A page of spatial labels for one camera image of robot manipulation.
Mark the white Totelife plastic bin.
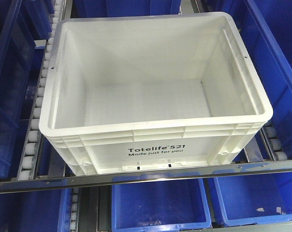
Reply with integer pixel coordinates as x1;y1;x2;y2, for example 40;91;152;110
39;12;273;175

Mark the shelf roller track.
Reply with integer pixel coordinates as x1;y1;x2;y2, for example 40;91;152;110
16;0;66;181
261;126;288;161

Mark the blue bin shelf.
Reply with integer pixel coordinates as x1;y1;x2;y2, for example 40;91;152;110
206;0;292;160
0;0;55;179

